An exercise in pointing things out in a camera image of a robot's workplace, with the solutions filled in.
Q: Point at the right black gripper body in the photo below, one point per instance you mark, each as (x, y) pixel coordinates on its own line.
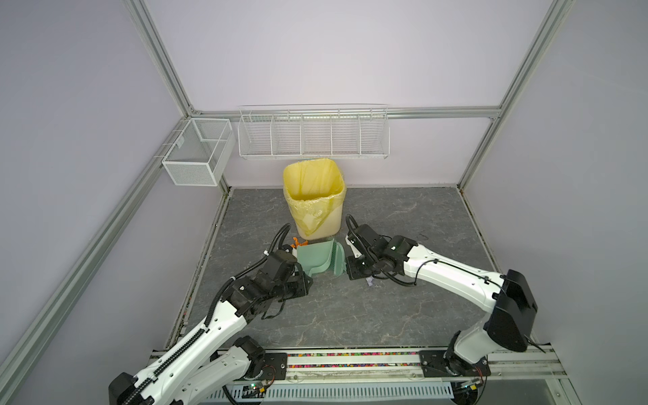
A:
(359, 267)

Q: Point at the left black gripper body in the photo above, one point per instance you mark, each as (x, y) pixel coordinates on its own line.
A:
(295, 286)

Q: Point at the green plastic dustpan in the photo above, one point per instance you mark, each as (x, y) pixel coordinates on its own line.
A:
(316, 258)

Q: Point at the green hand brush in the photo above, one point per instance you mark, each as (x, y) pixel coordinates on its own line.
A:
(338, 259)

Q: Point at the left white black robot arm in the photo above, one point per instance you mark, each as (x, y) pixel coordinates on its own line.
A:
(190, 371)

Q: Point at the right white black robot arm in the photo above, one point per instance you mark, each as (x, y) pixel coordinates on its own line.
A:
(506, 299)

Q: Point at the orange purple scraps near bin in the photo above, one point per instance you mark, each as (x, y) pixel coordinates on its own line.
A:
(297, 243)

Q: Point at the yellow lined trash bin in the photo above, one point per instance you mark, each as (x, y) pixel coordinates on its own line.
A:
(315, 191)

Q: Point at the small white mesh basket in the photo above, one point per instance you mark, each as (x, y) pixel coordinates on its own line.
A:
(200, 152)

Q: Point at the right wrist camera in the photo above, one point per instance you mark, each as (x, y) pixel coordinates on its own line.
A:
(354, 245)

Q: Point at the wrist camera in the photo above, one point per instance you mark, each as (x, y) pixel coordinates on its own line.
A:
(354, 245)
(292, 249)

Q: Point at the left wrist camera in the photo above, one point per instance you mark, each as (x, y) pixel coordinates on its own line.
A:
(292, 249)

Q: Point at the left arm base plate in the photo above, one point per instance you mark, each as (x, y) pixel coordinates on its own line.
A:
(271, 366)

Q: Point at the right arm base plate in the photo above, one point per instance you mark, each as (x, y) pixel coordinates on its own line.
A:
(435, 364)

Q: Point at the long white wire shelf basket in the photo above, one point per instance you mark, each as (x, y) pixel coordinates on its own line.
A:
(299, 132)

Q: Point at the aluminium front rail frame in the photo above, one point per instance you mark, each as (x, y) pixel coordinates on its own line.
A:
(394, 375)

